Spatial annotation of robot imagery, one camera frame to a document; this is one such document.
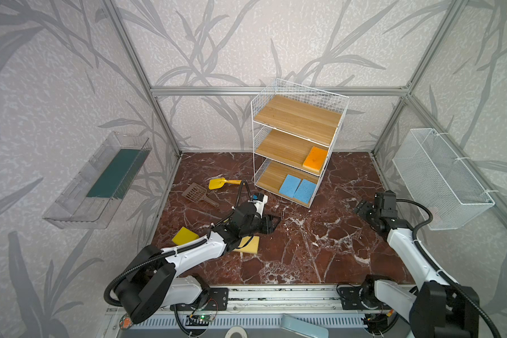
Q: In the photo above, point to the blue cellulose sponge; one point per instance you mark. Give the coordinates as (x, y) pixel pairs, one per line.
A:
(305, 191)
(289, 186)

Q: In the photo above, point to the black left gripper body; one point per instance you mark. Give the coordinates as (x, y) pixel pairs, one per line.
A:
(263, 222)

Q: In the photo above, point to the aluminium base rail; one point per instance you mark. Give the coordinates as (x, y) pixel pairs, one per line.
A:
(259, 310)

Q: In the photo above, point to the white wire wooden shelf rack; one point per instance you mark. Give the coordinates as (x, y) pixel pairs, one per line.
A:
(288, 119)

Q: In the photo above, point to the round red sticker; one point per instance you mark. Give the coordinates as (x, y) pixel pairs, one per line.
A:
(125, 323)

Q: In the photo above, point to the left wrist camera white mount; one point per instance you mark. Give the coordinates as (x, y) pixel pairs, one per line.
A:
(259, 200)

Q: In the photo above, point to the white wire mesh wall basket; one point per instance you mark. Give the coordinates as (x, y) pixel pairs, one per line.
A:
(440, 180)

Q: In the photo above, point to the yellow sponge blue backing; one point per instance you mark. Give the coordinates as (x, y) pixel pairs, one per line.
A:
(184, 236)

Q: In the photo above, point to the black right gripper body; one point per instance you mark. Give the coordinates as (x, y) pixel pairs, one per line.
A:
(367, 212)

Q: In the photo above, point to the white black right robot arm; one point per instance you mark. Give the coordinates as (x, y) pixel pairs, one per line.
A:
(439, 307)

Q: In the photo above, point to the yellow plastic scoop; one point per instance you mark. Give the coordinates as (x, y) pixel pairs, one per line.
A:
(219, 182)

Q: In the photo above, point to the white tape roll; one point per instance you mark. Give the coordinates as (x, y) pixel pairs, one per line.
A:
(236, 331)

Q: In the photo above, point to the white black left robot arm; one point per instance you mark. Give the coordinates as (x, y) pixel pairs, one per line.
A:
(154, 277)

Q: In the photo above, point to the green circuit board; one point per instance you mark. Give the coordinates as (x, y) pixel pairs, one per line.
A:
(200, 320)

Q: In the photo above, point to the clear wall tray green pad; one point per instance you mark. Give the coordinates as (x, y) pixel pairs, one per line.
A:
(92, 198)

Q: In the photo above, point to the brown slotted litter scoop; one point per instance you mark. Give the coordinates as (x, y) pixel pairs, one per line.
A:
(196, 193)

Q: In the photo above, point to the pale yellow sponge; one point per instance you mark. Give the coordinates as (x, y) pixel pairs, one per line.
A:
(249, 245)

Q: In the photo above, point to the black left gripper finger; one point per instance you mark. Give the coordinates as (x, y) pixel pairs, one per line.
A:
(267, 230)
(272, 221)

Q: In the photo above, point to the light blue box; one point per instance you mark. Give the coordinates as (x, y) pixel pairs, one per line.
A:
(303, 328)

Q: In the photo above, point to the orange scrub sponge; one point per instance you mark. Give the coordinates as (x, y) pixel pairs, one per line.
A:
(315, 160)

